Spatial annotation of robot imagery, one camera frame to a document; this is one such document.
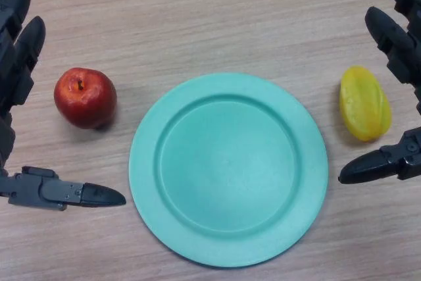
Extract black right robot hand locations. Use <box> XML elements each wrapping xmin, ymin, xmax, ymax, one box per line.
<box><xmin>338</xmin><ymin>0</ymin><xmax>421</xmax><ymax>186</ymax></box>

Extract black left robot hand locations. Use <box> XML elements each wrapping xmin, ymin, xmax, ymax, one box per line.
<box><xmin>0</xmin><ymin>0</ymin><xmax>128</xmax><ymax>212</ymax></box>

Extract red apple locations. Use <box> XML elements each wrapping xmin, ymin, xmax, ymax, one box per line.
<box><xmin>53</xmin><ymin>67</ymin><xmax>118</xmax><ymax>130</ymax></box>

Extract green round plate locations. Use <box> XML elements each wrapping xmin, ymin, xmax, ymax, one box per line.
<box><xmin>129</xmin><ymin>72</ymin><xmax>330</xmax><ymax>268</ymax></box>

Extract yellow starfruit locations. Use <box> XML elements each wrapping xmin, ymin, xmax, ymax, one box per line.
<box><xmin>339</xmin><ymin>65</ymin><xmax>392</xmax><ymax>143</ymax></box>

